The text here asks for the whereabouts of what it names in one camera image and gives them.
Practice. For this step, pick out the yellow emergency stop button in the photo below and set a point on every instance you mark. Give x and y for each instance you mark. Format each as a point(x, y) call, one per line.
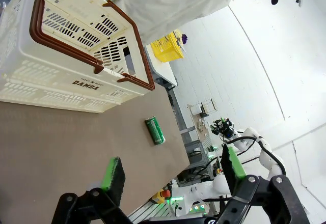
point(161, 196)

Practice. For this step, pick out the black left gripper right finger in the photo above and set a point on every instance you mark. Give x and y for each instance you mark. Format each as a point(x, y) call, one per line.
point(233, 168)

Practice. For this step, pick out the yellow plastic basket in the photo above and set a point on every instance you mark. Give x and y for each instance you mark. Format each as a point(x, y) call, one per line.
point(166, 48)

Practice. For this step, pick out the grey metal table frame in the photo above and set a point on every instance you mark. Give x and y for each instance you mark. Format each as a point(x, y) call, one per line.
point(183, 124)

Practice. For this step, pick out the white robot base green lights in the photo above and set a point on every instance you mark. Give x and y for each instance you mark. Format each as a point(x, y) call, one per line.
point(189, 203)

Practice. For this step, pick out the person in white jacket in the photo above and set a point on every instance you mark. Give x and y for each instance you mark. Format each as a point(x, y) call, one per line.
point(163, 2)

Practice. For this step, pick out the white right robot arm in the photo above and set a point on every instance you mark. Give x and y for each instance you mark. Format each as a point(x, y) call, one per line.
point(254, 140)

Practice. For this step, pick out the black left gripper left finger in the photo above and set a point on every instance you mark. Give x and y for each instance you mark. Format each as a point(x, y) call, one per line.
point(114, 178)

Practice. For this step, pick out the green drink can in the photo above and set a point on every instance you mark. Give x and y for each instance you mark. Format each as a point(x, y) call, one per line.
point(155, 130)

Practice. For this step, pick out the wooden background table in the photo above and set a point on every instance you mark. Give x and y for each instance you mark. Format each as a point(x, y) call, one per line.
point(201, 122)

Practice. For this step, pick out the purple item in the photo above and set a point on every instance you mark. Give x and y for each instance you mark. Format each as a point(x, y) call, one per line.
point(184, 38)

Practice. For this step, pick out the white side table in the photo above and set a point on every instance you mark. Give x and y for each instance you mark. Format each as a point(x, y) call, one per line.
point(161, 68)

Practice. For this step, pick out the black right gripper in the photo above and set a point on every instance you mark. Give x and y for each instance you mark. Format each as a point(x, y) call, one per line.
point(226, 130)

